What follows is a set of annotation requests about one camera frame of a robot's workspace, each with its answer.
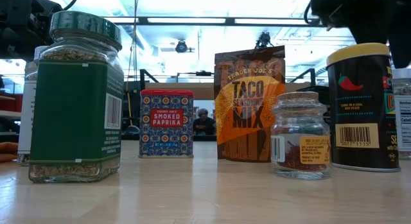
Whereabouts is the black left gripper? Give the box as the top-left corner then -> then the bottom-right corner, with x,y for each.
0,0 -> 64,60

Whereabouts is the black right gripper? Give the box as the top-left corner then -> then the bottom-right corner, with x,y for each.
310,0 -> 411,69

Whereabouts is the white lid spice jar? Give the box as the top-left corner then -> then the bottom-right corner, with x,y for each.
17,45 -> 49,167
391,68 -> 411,160

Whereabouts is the black can yellow lid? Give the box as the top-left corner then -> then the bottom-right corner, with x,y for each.
326,42 -> 401,173

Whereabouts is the green lid glass herb jar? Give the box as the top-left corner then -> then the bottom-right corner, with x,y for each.
28,10 -> 125,184

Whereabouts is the taco seasoning mix pouch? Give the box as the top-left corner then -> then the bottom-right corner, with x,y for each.
214,45 -> 286,163

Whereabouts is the small cork lid saffron jar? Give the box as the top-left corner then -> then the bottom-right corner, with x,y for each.
270,91 -> 331,180

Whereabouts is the red lid smoked paprika tin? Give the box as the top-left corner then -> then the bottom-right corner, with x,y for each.
138,89 -> 195,159

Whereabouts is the red background furniture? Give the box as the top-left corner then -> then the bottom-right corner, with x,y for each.
0,94 -> 23,113

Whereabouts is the black round ceiling fixture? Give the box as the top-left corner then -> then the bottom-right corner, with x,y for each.
175,40 -> 189,54

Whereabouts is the person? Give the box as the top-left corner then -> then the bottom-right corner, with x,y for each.
192,108 -> 217,136

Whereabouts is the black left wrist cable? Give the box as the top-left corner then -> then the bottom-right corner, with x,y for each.
62,0 -> 81,12

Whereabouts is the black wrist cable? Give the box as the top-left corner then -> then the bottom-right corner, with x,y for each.
303,1 -> 317,26
62,0 -> 81,12

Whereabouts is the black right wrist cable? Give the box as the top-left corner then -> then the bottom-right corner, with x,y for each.
303,1 -> 317,26

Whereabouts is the black overhead camera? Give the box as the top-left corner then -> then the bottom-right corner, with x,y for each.
255,31 -> 274,49

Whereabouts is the yellow cable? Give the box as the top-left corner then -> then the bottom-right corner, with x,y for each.
127,91 -> 133,127

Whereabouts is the black overhead frame beam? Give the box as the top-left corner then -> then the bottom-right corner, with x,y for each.
105,15 -> 324,26

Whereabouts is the black metal table frame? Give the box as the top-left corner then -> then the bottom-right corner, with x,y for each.
121,134 -> 218,142

